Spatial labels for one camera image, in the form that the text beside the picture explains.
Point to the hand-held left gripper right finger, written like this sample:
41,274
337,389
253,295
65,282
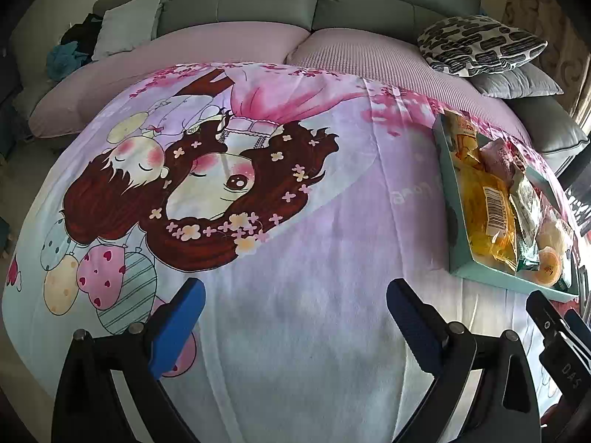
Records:
415,327

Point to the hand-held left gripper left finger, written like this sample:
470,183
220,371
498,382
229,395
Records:
178,327

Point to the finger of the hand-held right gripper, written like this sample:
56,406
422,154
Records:
585,284
561,350

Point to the plastic jelly cup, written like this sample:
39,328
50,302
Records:
547,265

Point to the clear packet of pale buns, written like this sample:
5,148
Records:
556,235

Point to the teal cardboard tray box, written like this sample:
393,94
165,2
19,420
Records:
489,279

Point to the white snack packet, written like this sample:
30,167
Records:
524,198

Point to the yellow cake packet with barcode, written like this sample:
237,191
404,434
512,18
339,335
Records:
485,221

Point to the purple snack packet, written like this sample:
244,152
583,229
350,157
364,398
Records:
496,159

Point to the cream packet of yellow cakes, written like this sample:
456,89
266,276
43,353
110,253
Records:
464,140

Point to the printed cartoon blanket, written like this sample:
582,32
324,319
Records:
323,240

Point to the grey pillow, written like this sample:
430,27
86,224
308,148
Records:
521,85

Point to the black white patterned pillow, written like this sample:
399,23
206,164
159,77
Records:
480,44

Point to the pink sofa seat cover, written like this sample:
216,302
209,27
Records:
221,41

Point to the teal cloth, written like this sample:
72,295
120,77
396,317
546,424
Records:
67,60

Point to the pale green pillow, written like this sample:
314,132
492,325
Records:
127,25

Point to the dark clothes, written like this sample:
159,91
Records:
83,32

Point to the grey sofa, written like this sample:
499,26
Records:
240,4

